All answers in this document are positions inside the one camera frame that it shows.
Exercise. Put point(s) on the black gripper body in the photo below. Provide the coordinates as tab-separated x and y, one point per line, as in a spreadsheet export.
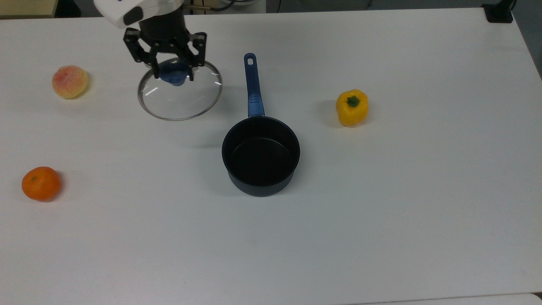
163	29

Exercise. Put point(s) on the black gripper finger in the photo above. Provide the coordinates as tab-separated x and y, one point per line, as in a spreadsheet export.
198	48
134	44

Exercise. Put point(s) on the glass lid with blue knob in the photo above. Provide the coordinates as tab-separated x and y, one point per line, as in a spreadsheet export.
182	101

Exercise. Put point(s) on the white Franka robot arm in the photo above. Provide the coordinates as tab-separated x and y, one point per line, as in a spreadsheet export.
114	10

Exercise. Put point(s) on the pink yellow peach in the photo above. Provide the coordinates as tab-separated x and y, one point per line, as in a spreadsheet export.
70	81

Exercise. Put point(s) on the beige wooden board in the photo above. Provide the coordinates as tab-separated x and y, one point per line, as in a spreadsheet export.
25	7

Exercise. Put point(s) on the yellow bell pepper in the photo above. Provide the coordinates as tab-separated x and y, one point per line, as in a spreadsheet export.
352	112

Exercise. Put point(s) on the orange mandarin fruit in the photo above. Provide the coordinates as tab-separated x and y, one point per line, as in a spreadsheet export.
41	184

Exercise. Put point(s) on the black clamp mount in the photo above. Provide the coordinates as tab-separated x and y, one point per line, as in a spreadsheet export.
499	12

